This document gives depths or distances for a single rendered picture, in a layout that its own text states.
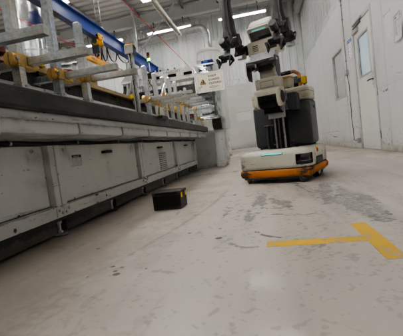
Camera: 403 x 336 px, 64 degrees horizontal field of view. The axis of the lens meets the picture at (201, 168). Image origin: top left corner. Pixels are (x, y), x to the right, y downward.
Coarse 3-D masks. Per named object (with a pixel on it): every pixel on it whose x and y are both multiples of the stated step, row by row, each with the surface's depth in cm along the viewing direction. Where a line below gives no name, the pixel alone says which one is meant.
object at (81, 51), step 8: (80, 48) 124; (88, 48) 125; (40, 56) 127; (48, 56) 126; (56, 56) 126; (64, 56) 125; (72, 56) 125; (80, 56) 126; (0, 64) 131; (32, 64) 128; (40, 64) 129; (0, 72) 133
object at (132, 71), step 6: (114, 72) 174; (120, 72) 174; (126, 72) 173; (132, 72) 172; (96, 78) 177; (102, 78) 176; (108, 78) 176; (114, 78) 177; (66, 84) 180; (72, 84) 180; (78, 84) 180
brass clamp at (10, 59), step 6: (6, 54) 122; (12, 54) 122; (18, 54) 124; (6, 60) 122; (12, 60) 122; (18, 60) 124; (24, 60) 127; (12, 66) 124; (24, 66) 126; (30, 66) 130; (36, 66) 133; (30, 72) 135
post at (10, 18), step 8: (8, 0) 123; (8, 8) 123; (8, 16) 123; (16, 16) 126; (8, 24) 124; (16, 24) 126; (8, 48) 125; (16, 48) 124; (16, 72) 125; (24, 72) 127; (16, 80) 125; (24, 80) 127
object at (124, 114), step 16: (0, 96) 111; (16, 96) 118; (32, 96) 127; (48, 96) 136; (64, 96) 148; (48, 112) 141; (64, 112) 147; (80, 112) 160; (96, 112) 175; (112, 112) 194; (128, 112) 218; (176, 128) 353; (192, 128) 418
